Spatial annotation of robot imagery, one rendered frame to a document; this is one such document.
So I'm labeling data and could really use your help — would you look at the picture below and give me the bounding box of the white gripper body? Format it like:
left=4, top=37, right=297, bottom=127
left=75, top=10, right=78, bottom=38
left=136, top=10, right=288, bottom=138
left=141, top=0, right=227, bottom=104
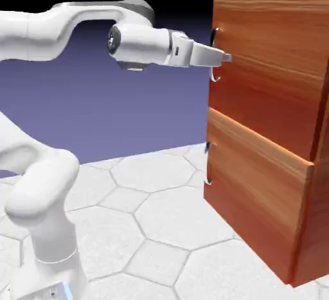
left=189, top=41, right=226, bottom=68

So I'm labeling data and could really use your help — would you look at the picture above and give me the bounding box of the long curved metal handle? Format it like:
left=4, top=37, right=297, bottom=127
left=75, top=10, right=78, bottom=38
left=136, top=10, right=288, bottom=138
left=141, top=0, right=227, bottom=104
left=209, top=27, right=222, bottom=83

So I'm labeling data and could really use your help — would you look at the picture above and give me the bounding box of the large wooden cabinet door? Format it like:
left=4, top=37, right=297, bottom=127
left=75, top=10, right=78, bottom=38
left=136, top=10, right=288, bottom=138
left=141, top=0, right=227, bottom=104
left=208, top=0, right=329, bottom=163

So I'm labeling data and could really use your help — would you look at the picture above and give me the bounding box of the reddish wooden cabinet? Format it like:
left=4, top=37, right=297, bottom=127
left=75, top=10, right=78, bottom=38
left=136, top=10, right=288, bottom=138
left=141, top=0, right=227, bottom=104
left=203, top=0, right=329, bottom=288

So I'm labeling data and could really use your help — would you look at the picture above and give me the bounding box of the small wooden cabinet door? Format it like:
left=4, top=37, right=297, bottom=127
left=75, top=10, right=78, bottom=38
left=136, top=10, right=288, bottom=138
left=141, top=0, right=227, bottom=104
left=203, top=107, right=315, bottom=285

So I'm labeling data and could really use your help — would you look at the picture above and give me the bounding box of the short curved metal handle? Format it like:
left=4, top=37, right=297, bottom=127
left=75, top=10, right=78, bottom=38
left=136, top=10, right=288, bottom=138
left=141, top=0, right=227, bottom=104
left=204, top=141, right=214, bottom=187

